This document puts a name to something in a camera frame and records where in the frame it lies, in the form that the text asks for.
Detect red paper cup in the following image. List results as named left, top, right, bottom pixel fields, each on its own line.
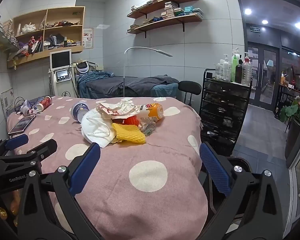
left=37, top=95, right=52, bottom=112

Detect crumpled printed paper wrapper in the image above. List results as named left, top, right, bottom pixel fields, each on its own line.
left=96, top=99, right=140, bottom=120

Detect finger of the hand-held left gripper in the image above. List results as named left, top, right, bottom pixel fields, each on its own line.
left=0, top=139, right=58, bottom=167
left=0, top=134, right=29, bottom=155

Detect white beauty machine with screen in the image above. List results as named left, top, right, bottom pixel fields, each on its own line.
left=48, top=49, right=77, bottom=97

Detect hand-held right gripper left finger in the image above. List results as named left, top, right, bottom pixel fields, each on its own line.
left=17, top=142, right=102, bottom=240

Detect white face mask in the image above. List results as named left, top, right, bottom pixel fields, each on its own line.
left=81, top=109, right=119, bottom=148

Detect white pump bottle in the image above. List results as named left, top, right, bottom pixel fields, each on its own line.
left=223, top=54, right=232, bottom=80

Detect potted lotus plant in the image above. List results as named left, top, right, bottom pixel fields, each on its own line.
left=280, top=96, right=300, bottom=159

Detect wall notice with code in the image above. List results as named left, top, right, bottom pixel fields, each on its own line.
left=0, top=89, right=14, bottom=113

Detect black trolley cart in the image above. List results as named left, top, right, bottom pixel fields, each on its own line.
left=199, top=69, right=253, bottom=155

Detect wide white bottle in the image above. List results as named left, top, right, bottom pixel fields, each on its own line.
left=215, top=59, right=223, bottom=79

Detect black stool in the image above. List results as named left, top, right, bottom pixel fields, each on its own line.
left=178, top=80, right=202, bottom=105

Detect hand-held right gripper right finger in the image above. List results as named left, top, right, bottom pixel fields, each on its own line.
left=199, top=142, right=290, bottom=240

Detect wall poster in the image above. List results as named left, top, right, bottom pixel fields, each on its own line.
left=82, top=27, right=94, bottom=49

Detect black cable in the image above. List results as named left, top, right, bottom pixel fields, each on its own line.
left=14, top=96, right=28, bottom=114

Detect clear bottle with red cap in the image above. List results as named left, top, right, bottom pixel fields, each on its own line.
left=241, top=52, right=252, bottom=85

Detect green pump bottle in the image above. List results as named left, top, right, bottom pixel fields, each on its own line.
left=231, top=54, right=240, bottom=82

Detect wooden wall cabinet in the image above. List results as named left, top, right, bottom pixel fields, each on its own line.
left=6, top=6, right=86, bottom=69

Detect orange juice bottle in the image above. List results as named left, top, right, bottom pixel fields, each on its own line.
left=135, top=102, right=164, bottom=124

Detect massage bed with grey cover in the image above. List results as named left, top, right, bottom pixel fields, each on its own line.
left=76, top=71, right=180, bottom=98

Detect glass door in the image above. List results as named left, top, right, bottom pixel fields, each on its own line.
left=247, top=41, right=280, bottom=109

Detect brown bottle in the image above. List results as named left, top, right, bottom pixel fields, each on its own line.
left=235, top=60, right=243, bottom=83

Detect red foam fruit net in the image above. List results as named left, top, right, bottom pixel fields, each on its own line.
left=112, top=116, right=140, bottom=128

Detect pink polka dot blanket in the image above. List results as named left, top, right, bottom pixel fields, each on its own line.
left=6, top=96, right=209, bottom=240

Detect white floor lamp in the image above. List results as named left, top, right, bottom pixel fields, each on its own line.
left=124, top=47, right=173, bottom=97

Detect white helmet device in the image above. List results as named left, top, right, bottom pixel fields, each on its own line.
left=76, top=61, right=90, bottom=75

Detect yellow foam fruit net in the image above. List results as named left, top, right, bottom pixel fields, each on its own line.
left=112, top=122, right=147, bottom=145

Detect clear plastic wrapper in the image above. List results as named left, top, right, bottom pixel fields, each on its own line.
left=139, top=121, right=157, bottom=137

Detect tablet computer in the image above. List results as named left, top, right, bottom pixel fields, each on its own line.
left=8, top=114, right=37, bottom=135

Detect wooden wall shelf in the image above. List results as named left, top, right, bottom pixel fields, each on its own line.
left=127, top=14, right=203, bottom=38
left=127, top=0, right=199, bottom=19

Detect crumpled white plastic bag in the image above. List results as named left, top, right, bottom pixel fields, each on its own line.
left=20, top=99, right=40, bottom=115

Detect dark side table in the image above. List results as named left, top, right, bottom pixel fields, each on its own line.
left=275, top=74, right=300, bottom=120

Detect blue and white can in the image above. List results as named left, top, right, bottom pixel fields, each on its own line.
left=70, top=102, right=90, bottom=123

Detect wall shelves with boxes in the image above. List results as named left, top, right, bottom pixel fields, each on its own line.
left=127, top=1, right=203, bottom=32

